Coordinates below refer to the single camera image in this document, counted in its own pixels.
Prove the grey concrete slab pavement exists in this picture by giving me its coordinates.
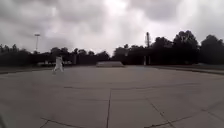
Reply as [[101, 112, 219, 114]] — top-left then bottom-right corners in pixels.
[[0, 65, 224, 128]]

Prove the tall floodlight pole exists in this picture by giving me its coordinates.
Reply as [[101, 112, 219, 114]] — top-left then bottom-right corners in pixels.
[[33, 32, 41, 53]]

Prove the row of dark trees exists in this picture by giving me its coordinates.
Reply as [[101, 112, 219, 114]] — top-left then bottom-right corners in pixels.
[[0, 30, 224, 67]]

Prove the low concrete ramp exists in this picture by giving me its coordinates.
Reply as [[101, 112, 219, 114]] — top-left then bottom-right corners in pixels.
[[95, 60, 126, 68]]

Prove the person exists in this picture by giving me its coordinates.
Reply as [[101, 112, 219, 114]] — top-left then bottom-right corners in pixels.
[[52, 55, 65, 73]]

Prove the low concrete kerb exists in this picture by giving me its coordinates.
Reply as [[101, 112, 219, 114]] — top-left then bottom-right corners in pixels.
[[146, 64, 224, 76]]

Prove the tall narrow tower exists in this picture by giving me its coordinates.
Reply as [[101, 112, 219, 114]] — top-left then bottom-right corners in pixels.
[[145, 31, 151, 66]]

